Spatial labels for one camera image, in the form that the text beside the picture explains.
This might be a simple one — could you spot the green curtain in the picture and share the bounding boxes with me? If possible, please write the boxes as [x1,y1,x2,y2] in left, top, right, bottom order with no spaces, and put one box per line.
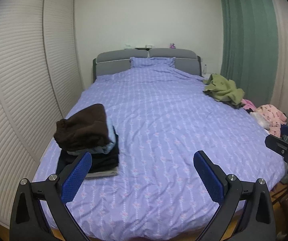
[220,0,279,106]

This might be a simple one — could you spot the grey bed headboard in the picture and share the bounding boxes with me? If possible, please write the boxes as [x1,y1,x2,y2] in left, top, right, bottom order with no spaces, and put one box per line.
[93,48,202,81]

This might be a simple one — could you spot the brown corduroy pants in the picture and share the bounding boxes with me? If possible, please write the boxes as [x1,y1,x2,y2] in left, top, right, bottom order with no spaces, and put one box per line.
[54,103,109,151]

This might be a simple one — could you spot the black folded garment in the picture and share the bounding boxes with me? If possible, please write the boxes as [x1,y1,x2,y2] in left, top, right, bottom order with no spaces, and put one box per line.
[56,134,119,175]

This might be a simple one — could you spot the purple floral pillow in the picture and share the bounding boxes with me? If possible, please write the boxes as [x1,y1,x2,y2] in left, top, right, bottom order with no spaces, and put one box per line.
[130,57,175,68]

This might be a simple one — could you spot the white louvered wardrobe door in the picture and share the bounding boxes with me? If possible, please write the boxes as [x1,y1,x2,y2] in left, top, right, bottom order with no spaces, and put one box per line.
[0,0,83,227]

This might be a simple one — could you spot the olive green garment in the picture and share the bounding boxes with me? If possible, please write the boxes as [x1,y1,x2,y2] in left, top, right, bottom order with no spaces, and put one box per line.
[203,74,245,108]

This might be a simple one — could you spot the grey folded garment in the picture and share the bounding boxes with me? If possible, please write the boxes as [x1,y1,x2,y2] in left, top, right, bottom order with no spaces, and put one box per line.
[85,167,118,179]

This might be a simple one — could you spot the purple floral bed sheet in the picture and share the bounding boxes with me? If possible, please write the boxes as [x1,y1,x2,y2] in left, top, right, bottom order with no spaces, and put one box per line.
[32,64,287,241]

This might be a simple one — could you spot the pink patterned garment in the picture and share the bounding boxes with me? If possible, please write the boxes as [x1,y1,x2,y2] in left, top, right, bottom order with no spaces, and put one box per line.
[241,99,287,138]

